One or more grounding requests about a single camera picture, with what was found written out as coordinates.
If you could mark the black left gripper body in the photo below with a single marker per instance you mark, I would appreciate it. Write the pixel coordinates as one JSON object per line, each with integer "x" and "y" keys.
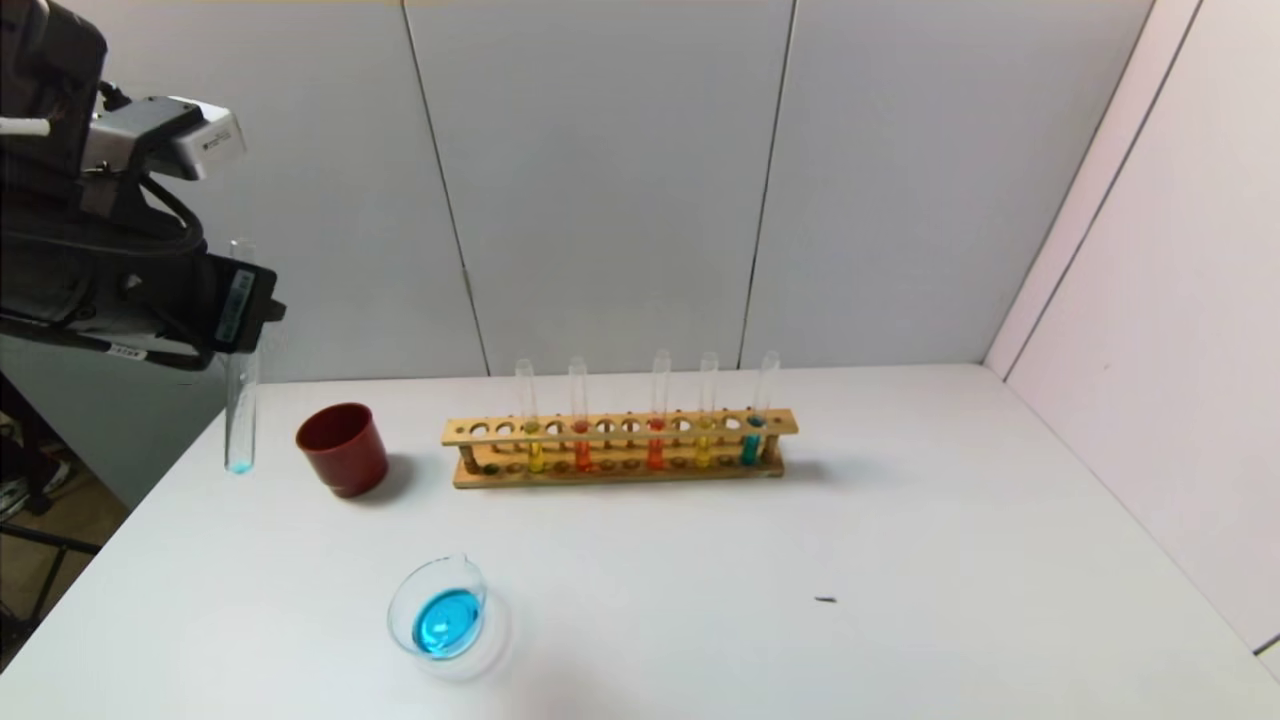
{"x": 238, "y": 305}

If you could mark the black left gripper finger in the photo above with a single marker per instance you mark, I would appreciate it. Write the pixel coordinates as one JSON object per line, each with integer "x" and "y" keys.
{"x": 276, "y": 309}

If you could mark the blue pigment glass test tube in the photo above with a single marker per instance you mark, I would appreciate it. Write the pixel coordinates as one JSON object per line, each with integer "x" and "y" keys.
{"x": 749, "y": 450}
{"x": 240, "y": 420}

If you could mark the yellow pigment glass test tube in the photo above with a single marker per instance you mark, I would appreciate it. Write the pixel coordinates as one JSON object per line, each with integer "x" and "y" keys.
{"x": 702, "y": 453}
{"x": 536, "y": 458}

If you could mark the red pigment glass test tube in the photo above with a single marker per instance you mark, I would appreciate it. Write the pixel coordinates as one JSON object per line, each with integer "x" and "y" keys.
{"x": 655, "y": 455}
{"x": 582, "y": 456}

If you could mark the clear glass beaker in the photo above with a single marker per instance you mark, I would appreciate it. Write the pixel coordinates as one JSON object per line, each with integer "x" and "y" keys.
{"x": 448, "y": 620}

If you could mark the wooden test tube rack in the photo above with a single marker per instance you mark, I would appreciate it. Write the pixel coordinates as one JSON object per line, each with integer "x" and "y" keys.
{"x": 620, "y": 436}

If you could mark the dark red plastic cup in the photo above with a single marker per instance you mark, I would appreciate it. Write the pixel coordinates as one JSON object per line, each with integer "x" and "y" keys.
{"x": 345, "y": 455}

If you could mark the black metal stand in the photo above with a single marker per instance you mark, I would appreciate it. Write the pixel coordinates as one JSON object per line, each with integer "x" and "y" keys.
{"x": 33, "y": 480}

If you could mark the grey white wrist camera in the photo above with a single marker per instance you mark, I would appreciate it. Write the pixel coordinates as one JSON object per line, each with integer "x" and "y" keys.
{"x": 160, "y": 135}

